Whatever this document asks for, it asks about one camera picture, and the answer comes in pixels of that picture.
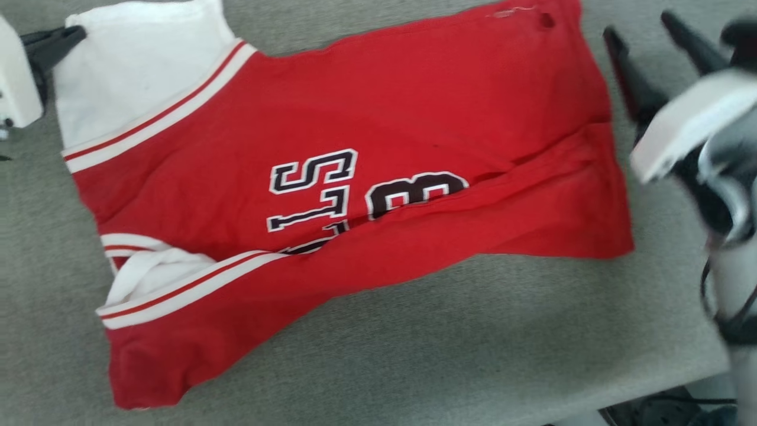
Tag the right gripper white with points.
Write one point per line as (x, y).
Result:
(692, 118)

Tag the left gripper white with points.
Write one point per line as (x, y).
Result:
(16, 77)

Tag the red and white jersey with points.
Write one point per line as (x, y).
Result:
(384, 118)

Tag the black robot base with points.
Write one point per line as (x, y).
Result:
(662, 409)

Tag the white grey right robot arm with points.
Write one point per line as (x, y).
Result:
(736, 284)

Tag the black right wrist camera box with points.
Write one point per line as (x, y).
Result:
(742, 41)

